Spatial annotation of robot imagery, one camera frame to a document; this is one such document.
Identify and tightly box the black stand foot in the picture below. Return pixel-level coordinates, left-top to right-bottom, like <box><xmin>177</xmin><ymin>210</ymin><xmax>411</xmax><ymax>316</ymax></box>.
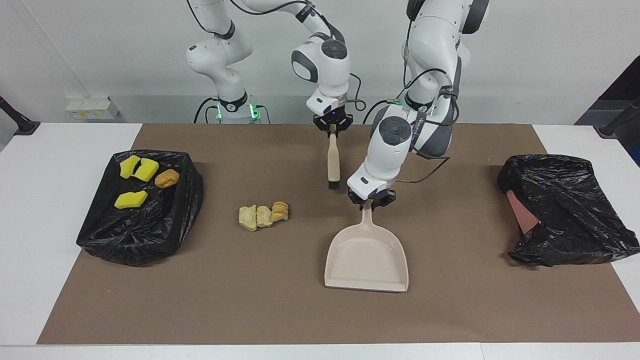
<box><xmin>0</xmin><ymin>95</ymin><xmax>41</xmax><ymax>137</ymax></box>
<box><xmin>598</xmin><ymin>97</ymin><xmax>640</xmax><ymax>138</ymax></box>

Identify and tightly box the beige hand brush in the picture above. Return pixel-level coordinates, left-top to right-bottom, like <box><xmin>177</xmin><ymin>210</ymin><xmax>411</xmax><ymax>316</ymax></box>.
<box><xmin>327</xmin><ymin>125</ymin><xmax>342</xmax><ymax>191</ymax></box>

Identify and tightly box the white box on floor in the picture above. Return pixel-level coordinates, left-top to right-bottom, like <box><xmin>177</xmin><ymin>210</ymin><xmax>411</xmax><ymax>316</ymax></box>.
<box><xmin>65</xmin><ymin>96</ymin><xmax>121</xmax><ymax>121</ymax></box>

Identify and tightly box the black bag lined bin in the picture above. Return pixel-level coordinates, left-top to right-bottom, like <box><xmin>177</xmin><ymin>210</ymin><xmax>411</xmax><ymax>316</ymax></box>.
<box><xmin>76</xmin><ymin>149</ymin><xmax>205</xmax><ymax>267</ymax></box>

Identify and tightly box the beige plastic dustpan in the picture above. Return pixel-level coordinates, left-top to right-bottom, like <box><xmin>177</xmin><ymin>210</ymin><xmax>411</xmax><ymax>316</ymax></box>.
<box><xmin>324</xmin><ymin>207</ymin><xmax>410</xmax><ymax>293</ymax></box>

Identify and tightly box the brown table mat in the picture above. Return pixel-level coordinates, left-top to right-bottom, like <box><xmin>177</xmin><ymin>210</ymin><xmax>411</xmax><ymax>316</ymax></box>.
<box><xmin>37</xmin><ymin>123</ymin><xmax>640</xmax><ymax>346</ymax></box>

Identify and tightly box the green and yellow sponge piece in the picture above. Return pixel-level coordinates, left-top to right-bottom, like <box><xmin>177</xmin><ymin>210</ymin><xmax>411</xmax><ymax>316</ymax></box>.
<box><xmin>134</xmin><ymin>158</ymin><xmax>160</xmax><ymax>182</ymax></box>

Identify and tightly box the pink bin with black bag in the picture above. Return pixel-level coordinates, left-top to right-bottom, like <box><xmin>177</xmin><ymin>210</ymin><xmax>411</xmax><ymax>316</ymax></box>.
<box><xmin>496</xmin><ymin>154</ymin><xmax>640</xmax><ymax>268</ymax></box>

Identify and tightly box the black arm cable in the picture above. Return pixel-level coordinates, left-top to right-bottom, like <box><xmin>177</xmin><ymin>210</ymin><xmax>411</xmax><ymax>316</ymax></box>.
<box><xmin>397</xmin><ymin>0</ymin><xmax>461</xmax><ymax>185</ymax></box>
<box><xmin>187</xmin><ymin>0</ymin><xmax>368</xmax><ymax>112</ymax></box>

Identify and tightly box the brown bread roll toy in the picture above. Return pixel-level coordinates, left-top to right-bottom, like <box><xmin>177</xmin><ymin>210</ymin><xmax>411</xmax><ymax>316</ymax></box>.
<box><xmin>154</xmin><ymin>168</ymin><xmax>180</xmax><ymax>189</ymax></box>

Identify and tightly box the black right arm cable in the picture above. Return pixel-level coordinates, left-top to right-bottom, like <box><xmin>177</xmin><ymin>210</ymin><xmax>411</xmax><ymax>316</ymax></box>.
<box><xmin>187</xmin><ymin>0</ymin><xmax>368</xmax><ymax>112</ymax></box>

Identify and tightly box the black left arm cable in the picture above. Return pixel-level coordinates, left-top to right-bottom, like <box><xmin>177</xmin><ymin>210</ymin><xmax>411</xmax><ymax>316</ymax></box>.
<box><xmin>397</xmin><ymin>0</ymin><xmax>461</xmax><ymax>185</ymax></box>

